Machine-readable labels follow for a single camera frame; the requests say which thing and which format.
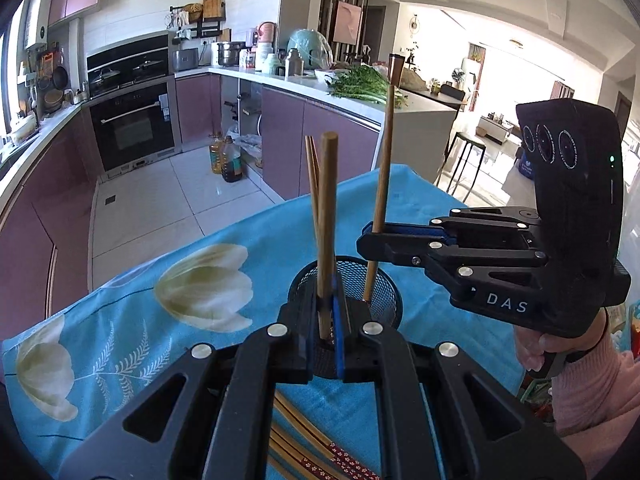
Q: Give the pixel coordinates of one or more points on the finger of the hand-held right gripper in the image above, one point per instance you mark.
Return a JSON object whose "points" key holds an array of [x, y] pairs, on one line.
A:
{"points": [[400, 250], [410, 230]]}

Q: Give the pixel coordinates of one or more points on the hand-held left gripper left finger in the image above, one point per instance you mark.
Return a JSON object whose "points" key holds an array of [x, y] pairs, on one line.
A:
{"points": [[313, 355]]}

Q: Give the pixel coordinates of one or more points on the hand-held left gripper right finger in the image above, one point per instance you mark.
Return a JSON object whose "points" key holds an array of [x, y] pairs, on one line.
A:
{"points": [[340, 340]]}

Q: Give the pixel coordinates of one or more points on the black mesh utensil holder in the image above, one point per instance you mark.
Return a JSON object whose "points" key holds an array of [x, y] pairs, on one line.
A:
{"points": [[386, 305]]}

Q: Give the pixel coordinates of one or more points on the floral-end wooden chopstick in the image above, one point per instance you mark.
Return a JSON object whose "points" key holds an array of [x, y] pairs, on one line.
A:
{"points": [[314, 170], [310, 170], [327, 210], [386, 160]]}

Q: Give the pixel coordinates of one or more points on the bunch of wooden chopsticks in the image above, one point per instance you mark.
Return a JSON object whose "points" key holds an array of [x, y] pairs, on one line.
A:
{"points": [[300, 435]]}

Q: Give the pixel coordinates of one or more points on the person's right forearm pink sleeve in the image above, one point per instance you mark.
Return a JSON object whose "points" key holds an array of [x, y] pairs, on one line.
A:
{"points": [[590, 390]]}

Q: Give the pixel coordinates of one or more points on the person's right hand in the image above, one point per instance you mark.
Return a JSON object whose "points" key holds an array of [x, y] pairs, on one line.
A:
{"points": [[530, 355]]}

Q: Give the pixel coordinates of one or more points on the blue shopping bag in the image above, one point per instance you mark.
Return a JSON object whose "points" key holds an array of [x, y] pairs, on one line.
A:
{"points": [[526, 167]]}

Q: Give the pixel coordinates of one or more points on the black bar stool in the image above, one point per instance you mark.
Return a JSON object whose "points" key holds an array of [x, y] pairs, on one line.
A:
{"points": [[467, 142]]}

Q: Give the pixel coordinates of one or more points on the low white media cabinet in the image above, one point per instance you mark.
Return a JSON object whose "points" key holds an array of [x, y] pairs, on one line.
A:
{"points": [[497, 130]]}

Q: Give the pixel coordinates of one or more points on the colorful printed bag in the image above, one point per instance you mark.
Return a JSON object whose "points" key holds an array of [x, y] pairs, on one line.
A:
{"points": [[629, 330]]}

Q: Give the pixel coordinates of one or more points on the bunch of leafy greens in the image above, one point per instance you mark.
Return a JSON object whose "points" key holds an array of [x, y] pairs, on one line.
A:
{"points": [[360, 85]]}

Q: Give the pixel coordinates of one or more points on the blue floral tablecloth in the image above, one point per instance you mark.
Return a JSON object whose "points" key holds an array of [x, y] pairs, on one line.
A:
{"points": [[150, 360]]}

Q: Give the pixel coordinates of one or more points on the white kitchen countertop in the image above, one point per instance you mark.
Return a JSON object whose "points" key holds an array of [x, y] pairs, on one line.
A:
{"points": [[300, 87]]}

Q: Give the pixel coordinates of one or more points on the dark cooking oil bottle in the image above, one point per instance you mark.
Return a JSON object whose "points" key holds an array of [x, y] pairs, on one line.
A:
{"points": [[232, 162]]}

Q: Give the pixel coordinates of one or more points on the stainless steel thermos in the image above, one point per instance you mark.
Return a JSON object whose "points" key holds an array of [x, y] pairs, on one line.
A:
{"points": [[294, 64]]}

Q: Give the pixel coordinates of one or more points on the yellow cooking oil bottle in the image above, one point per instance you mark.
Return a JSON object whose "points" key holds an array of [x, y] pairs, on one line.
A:
{"points": [[216, 157]]}

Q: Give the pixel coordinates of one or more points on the green appliance under plastic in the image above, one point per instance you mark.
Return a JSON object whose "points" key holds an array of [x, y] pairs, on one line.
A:
{"points": [[310, 47]]}

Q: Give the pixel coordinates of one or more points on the wooden slat partition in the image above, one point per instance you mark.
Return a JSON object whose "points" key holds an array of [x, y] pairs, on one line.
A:
{"points": [[330, 10]]}

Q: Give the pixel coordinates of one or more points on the pink electric kettle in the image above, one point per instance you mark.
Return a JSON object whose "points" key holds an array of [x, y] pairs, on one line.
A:
{"points": [[266, 35]]}

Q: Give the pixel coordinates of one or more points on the stainless steel stock pot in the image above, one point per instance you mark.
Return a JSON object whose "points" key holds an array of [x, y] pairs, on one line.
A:
{"points": [[230, 55]]}

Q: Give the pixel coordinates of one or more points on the silver countertop appliance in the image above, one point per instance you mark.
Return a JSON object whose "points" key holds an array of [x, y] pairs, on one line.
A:
{"points": [[185, 60]]}

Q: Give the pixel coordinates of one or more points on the black built-in oven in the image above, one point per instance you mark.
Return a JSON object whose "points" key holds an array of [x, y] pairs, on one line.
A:
{"points": [[132, 130]]}

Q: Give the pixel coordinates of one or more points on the purple lower kitchen cabinets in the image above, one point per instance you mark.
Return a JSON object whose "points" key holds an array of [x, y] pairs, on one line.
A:
{"points": [[30, 240]]}

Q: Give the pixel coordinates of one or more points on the black glass cooktop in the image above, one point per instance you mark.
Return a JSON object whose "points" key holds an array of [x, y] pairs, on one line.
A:
{"points": [[127, 67]]}

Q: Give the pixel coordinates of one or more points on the hanging black wok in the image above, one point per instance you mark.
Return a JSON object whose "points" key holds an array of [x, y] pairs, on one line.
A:
{"points": [[60, 77]]}

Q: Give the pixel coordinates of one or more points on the round wall clock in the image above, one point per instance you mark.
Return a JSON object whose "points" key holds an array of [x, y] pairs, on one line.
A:
{"points": [[415, 24]]}

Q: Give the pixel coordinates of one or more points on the pink wall painting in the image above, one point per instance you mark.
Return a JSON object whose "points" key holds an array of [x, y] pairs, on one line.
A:
{"points": [[348, 22]]}

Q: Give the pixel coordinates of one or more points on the black wall storage rack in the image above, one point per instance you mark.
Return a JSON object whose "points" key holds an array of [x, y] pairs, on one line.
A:
{"points": [[202, 20]]}

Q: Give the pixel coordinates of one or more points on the white wall water heater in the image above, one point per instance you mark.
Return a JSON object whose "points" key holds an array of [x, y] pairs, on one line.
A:
{"points": [[38, 20]]}

